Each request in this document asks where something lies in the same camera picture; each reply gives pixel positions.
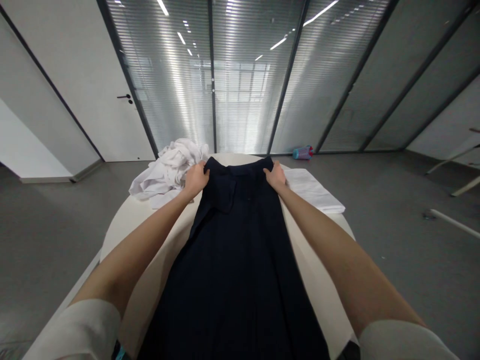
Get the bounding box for person's right hand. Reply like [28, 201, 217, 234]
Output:
[262, 160, 288, 190]

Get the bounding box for person's left hand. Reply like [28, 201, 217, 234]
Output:
[183, 160, 212, 195]

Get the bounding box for glass partition with blinds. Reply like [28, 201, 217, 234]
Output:
[96, 0, 480, 155]

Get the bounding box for folded white garment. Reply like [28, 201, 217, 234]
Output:
[281, 167, 346, 215]

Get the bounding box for dark navy pleated skirt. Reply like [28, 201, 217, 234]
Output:
[136, 155, 332, 360]

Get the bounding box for blue and red basket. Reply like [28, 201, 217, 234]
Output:
[292, 145, 315, 161]

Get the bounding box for white metal frame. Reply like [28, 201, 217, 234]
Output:
[424, 128, 480, 198]

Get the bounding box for pile of crumpled white garments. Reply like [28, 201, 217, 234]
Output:
[128, 137, 210, 209]

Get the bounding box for white door with black handle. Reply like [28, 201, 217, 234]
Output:
[7, 0, 158, 163]

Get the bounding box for white metal bar with caster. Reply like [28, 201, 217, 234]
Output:
[423, 208, 480, 241]

